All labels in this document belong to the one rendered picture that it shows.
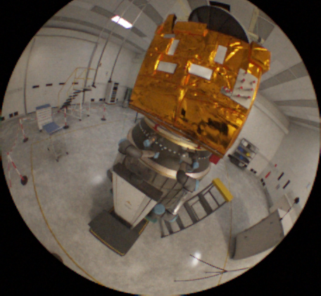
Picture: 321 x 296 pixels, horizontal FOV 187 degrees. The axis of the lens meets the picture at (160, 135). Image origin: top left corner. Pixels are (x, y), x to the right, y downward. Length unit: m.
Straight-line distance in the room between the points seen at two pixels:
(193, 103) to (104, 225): 1.97
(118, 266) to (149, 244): 0.80
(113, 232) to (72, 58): 8.11
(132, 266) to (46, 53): 9.03
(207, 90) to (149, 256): 2.96
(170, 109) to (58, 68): 7.36
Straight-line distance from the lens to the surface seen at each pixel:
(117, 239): 1.42
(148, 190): 0.57
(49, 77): 7.76
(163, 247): 2.42
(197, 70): 1.54
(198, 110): 1.38
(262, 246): 3.15
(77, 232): 2.41
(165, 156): 1.55
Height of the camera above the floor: 2.26
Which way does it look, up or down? 25 degrees down
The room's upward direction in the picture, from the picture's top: 21 degrees clockwise
